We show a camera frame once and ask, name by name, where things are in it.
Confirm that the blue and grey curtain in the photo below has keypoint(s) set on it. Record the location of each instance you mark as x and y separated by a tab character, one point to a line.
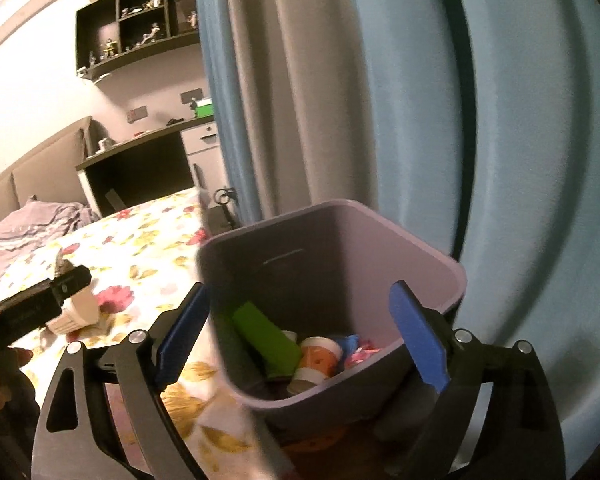
480	110

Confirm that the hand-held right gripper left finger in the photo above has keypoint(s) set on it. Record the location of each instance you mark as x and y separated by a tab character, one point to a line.
180	330

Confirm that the person's left hand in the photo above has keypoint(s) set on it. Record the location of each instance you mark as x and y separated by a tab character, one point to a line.
0	380

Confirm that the dark wall socket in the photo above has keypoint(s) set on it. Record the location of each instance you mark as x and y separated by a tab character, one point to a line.
190	96
137	115

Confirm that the grey striped blanket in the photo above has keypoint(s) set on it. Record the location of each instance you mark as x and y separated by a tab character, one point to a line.
30	230

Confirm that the blue foam net sleeve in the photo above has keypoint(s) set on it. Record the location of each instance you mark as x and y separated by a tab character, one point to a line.
347	346

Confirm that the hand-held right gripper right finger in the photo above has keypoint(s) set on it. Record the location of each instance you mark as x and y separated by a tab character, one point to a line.
420	340

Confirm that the green box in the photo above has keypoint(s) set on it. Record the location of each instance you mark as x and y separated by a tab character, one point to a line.
203	108

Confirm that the white checked paper cup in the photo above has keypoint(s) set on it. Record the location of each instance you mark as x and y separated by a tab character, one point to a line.
77	312

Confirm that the dark desk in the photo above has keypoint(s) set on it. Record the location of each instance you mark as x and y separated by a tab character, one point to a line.
130	175

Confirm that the green foam net sleeve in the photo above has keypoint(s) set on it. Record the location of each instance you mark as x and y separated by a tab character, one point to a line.
270	340

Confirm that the white drawer cabinet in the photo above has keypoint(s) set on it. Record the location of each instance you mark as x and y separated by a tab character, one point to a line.
202	152

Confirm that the grey plastic bin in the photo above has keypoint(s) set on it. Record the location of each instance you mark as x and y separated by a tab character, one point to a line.
290	240

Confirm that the floral bed sheet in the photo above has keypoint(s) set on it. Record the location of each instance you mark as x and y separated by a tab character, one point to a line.
140	245

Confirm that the black clamp stand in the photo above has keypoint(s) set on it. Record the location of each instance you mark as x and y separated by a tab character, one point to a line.
225	207

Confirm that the dark wall shelf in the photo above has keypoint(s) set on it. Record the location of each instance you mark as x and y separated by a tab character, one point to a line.
130	25

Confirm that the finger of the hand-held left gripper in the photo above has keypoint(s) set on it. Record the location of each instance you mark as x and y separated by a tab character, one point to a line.
35	305

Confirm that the beige padded headboard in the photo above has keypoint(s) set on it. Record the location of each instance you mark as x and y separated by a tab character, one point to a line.
35	170

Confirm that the pink plastic bag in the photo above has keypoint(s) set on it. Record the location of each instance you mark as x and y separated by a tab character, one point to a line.
365	355

